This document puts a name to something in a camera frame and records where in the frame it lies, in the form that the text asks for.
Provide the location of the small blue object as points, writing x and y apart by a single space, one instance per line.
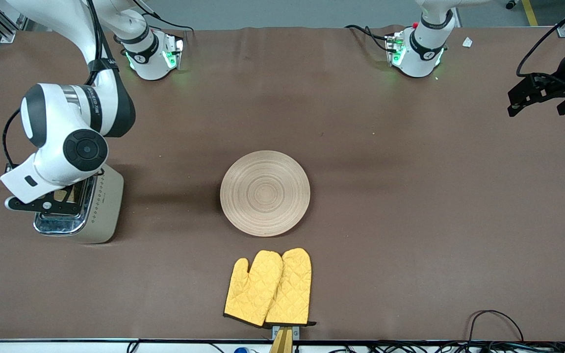
241 350

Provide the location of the cream and chrome toaster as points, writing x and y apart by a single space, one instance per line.
106 206

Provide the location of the wooden stick with metal bracket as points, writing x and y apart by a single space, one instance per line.
282 340

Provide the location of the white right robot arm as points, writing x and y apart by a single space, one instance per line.
66 113

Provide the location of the right base connector bracket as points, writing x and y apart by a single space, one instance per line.
174 51

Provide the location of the yellow quilted oven mitt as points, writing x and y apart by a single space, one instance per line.
253 289
292 289

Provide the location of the left base connector bracket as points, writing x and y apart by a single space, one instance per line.
394 49

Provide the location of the small white paper scrap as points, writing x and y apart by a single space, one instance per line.
467 42

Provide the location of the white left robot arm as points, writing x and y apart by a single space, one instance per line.
422 59

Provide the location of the round wooden plate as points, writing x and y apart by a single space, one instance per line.
265 193

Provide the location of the brown bread slice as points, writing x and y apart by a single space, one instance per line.
62 196

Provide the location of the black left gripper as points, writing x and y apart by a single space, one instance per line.
558 83

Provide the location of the base connector bracket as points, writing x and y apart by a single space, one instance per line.
394 49
174 51

